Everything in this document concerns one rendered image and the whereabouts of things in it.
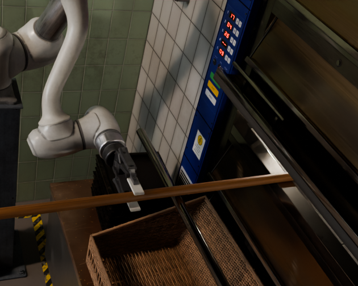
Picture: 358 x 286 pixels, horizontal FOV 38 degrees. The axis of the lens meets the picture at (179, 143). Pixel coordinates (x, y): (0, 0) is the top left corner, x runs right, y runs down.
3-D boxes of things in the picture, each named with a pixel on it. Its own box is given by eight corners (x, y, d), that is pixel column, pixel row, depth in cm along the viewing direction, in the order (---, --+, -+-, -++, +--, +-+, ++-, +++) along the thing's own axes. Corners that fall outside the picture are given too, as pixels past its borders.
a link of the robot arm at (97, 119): (124, 148, 175) (86, 158, 171) (111, 121, 186) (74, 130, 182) (122, 123, 168) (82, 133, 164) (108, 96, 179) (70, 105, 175)
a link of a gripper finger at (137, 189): (136, 178, 154) (136, 176, 153) (144, 194, 149) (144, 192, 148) (126, 179, 152) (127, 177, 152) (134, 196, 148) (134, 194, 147)
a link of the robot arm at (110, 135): (119, 150, 175) (125, 161, 171) (92, 152, 171) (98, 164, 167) (123, 128, 169) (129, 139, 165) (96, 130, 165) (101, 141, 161)
